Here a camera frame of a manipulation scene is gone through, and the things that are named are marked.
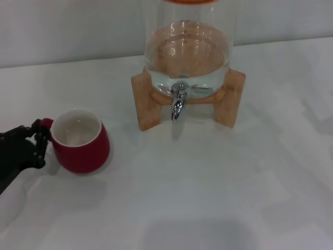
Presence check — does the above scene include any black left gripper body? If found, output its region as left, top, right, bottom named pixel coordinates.
left=0, top=137, right=36, bottom=196

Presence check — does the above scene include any red ceramic cup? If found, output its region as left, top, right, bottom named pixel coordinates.
left=41, top=108, right=111, bottom=176

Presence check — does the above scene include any chrome dispenser faucet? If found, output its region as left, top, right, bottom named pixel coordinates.
left=170, top=81, right=214, bottom=122

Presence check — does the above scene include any wooden dispenser stand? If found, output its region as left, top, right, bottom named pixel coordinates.
left=131, top=70, right=247, bottom=131

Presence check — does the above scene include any clear glass water dispenser jar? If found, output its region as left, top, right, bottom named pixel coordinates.
left=144, top=0, right=232, bottom=96

